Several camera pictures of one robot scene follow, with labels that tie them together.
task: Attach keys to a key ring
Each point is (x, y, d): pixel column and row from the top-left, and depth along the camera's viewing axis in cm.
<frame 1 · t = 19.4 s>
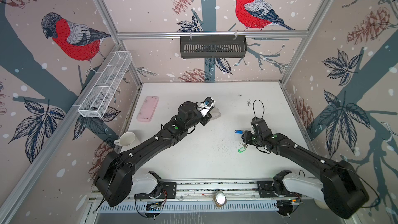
left hand: (214, 104, 76), fingers closed
right hand: (244, 134, 88), fingers open
green tagged key: (243, 148, 89), on the table
pink plastic case: (147, 109, 107), on the table

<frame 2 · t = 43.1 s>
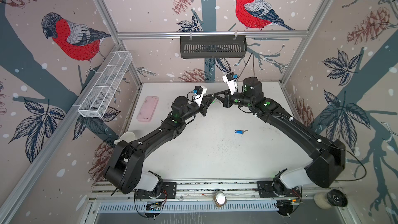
left hand: (215, 95, 75), fingers closed
right hand: (216, 92, 73), fingers closed
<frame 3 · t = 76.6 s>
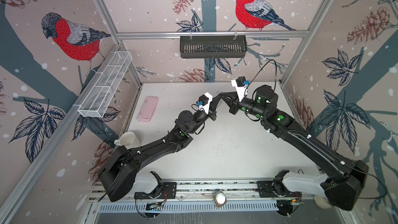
left hand: (221, 94, 67), fingers closed
right hand: (222, 92, 66), fingers closed
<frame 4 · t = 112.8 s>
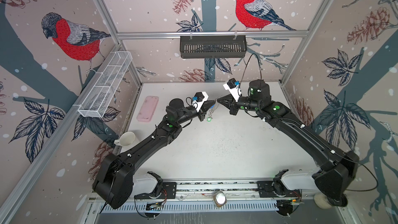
left hand: (215, 99, 70), fingers closed
right hand: (220, 97, 70), fingers closed
